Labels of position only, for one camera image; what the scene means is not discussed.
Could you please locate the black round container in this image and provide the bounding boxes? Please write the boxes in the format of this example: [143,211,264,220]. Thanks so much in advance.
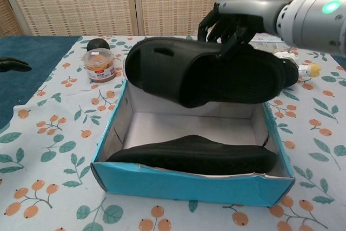
[86,38,110,52]

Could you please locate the white wire mesh basket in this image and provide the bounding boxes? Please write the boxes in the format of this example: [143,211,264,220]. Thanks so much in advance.
[252,32,286,45]

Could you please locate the blue cardboard shoe box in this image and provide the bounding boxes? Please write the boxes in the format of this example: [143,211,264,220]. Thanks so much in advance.
[90,55,295,208]

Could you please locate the black slide sandal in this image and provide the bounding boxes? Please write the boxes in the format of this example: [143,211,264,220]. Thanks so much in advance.
[124,36,287,109]
[105,134,278,175]

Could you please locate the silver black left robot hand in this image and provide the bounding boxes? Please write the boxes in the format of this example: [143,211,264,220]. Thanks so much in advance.
[0,57,32,72]

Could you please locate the plush doll with black head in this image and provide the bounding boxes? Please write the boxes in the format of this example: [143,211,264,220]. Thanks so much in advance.
[275,49,322,88]

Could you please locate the bamboo folding screen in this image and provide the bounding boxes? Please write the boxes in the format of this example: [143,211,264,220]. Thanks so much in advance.
[0,0,346,37]

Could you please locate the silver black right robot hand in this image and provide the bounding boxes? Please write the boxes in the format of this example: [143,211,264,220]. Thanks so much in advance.
[197,0,291,53]

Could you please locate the floral printed tablecloth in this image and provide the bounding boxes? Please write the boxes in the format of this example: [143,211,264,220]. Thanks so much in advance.
[0,35,346,231]

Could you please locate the clear jar with rubber bands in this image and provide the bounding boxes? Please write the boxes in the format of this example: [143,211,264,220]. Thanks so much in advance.
[82,48,116,83]

